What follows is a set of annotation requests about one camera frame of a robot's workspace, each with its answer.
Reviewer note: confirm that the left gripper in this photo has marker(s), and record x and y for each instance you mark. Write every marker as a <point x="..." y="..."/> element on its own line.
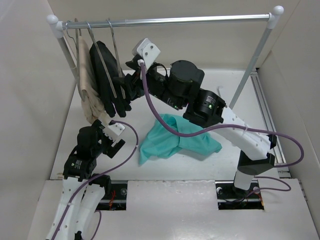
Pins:
<point x="115" y="147"/>

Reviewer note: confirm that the beige hanging garment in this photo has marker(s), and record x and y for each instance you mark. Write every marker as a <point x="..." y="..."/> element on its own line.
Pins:
<point x="91" y="104"/>

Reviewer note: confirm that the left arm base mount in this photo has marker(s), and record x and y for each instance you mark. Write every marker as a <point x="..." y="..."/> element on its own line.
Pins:
<point x="116" y="200"/>

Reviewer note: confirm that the metal hanger with beige garment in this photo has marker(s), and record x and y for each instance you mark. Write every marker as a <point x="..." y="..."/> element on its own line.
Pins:
<point x="76" y="43"/>

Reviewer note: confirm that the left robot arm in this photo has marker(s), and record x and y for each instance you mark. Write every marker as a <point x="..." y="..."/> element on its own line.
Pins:
<point x="82" y="189"/>

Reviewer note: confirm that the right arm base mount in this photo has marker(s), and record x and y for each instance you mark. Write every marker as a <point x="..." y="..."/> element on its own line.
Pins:
<point x="231" y="198"/>

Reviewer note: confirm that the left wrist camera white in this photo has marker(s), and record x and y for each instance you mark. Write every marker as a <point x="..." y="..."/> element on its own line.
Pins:
<point x="113" y="131"/>

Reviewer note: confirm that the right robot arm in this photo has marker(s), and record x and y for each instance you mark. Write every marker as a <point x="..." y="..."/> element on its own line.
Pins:
<point x="181" y="88"/>

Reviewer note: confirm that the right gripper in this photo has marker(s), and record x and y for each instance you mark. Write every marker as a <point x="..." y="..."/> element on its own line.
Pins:
<point x="130" y="84"/>

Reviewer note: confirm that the teal t shirt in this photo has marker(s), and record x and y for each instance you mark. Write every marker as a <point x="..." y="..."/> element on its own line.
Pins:
<point x="162" y="144"/>

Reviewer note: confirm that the white and chrome clothes rack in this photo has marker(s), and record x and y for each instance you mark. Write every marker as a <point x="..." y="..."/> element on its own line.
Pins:
<point x="272" y="18"/>

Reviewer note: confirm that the metal clothes hanger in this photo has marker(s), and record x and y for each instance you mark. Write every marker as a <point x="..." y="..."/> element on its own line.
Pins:
<point x="119" y="69"/>

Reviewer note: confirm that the black hanging garment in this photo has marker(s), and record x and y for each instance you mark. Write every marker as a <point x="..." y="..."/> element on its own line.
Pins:
<point x="113" y="106"/>

